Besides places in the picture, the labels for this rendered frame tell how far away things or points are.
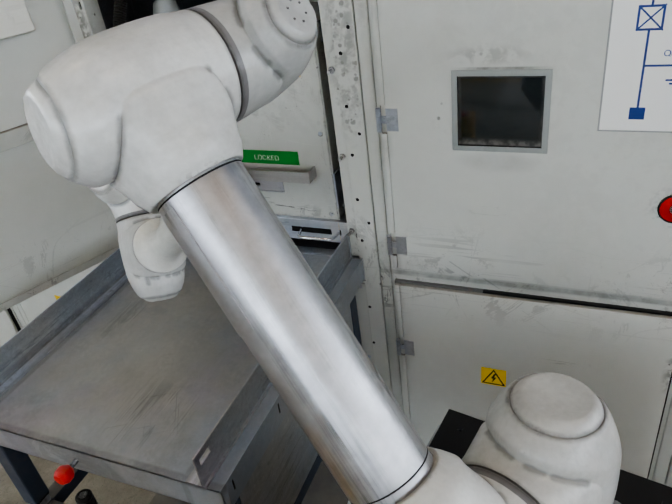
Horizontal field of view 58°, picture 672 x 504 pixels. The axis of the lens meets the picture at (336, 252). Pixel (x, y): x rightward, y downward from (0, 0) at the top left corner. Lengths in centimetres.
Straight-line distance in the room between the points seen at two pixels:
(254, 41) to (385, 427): 42
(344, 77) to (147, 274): 55
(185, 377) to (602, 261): 87
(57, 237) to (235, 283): 114
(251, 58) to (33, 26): 96
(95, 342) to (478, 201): 88
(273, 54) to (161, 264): 57
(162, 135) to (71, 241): 115
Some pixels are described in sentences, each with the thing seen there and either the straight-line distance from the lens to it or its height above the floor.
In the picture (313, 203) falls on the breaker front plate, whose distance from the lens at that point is 150.
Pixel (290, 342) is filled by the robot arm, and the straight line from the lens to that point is 60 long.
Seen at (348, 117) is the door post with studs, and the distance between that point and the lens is 131.
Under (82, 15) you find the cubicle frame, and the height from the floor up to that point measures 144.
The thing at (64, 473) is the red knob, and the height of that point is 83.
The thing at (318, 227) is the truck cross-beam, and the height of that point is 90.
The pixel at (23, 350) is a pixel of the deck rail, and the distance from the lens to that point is 146.
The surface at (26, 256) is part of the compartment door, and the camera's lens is 170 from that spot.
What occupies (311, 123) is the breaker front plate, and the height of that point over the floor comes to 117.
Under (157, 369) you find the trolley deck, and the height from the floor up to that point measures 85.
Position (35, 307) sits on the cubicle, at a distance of 235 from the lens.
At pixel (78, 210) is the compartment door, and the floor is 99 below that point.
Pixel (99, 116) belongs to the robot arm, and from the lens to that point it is 59.
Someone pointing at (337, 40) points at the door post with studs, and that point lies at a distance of 127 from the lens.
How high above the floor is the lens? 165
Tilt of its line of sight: 32 degrees down
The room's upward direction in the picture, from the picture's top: 8 degrees counter-clockwise
